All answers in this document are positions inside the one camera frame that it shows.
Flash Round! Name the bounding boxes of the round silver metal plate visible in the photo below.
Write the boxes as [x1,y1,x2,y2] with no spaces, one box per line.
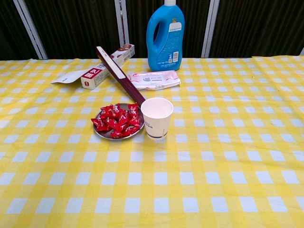
[92,102,145,140]

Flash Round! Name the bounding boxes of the white paper cup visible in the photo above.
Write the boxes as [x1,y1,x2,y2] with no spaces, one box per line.
[140,97,174,141]

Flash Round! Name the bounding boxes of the pink wet wipes pack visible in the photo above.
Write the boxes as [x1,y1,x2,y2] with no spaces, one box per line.
[127,70,181,90]

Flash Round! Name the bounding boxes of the long maroon box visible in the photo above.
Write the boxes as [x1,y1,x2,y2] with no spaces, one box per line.
[95,46,146,107]

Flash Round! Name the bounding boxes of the blue detergent pump bottle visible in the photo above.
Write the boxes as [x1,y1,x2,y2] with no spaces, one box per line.
[146,0,186,72]

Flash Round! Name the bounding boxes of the yellow white checked tablecloth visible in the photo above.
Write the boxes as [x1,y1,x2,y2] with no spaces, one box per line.
[0,56,304,228]

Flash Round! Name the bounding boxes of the white paper card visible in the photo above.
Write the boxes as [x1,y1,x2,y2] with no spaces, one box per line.
[50,70,89,85]

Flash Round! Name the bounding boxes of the black pleated curtain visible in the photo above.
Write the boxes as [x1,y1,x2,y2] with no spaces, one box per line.
[0,0,304,60]

